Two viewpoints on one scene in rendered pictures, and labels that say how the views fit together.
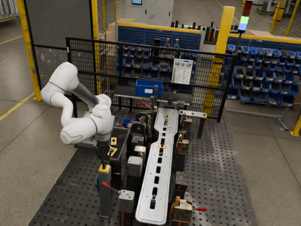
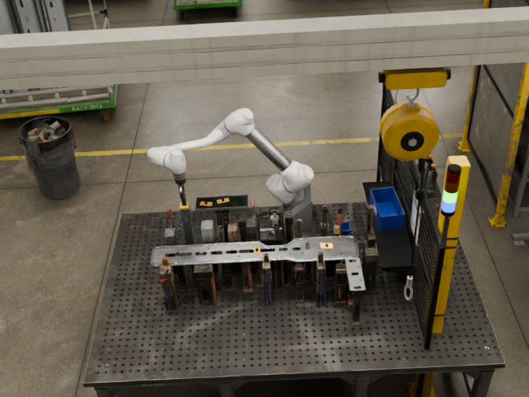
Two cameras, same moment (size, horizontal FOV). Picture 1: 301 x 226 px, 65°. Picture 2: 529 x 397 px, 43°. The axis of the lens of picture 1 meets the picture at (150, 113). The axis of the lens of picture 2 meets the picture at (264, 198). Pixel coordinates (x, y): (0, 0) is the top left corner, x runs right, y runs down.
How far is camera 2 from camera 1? 411 cm
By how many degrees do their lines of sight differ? 68
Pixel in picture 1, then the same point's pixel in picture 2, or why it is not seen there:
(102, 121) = (168, 161)
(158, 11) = not seen: outside the picture
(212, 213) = (209, 335)
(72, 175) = (234, 216)
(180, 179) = (200, 267)
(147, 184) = (192, 248)
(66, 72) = (234, 117)
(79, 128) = (153, 153)
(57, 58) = (490, 98)
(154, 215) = (158, 257)
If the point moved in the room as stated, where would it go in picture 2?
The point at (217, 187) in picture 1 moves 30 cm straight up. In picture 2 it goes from (250, 340) to (248, 309)
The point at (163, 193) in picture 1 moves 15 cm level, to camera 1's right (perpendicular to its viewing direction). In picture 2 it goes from (184, 260) to (185, 276)
